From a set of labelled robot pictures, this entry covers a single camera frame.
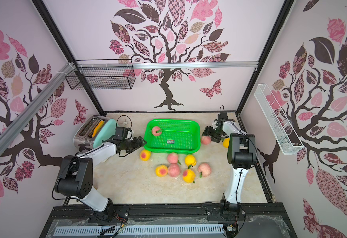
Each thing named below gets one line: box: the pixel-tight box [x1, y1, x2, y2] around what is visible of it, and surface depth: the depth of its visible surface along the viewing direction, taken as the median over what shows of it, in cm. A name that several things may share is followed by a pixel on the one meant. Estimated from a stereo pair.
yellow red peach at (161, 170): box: [155, 164, 169, 178], surface depth 85 cm
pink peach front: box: [151, 126, 162, 137], surface depth 105 cm
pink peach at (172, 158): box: [167, 152, 179, 164], surface depth 91 cm
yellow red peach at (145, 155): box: [139, 149, 152, 162], surface depth 91 cm
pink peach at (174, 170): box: [168, 163, 180, 178], surface depth 85 cm
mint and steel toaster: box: [73, 115, 117, 153], surface depth 90 cm
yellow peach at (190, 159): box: [184, 154, 197, 167], surface depth 90 cm
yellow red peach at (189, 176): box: [182, 168, 196, 184], surface depth 83 cm
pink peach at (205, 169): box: [198, 162, 212, 178], surface depth 85 cm
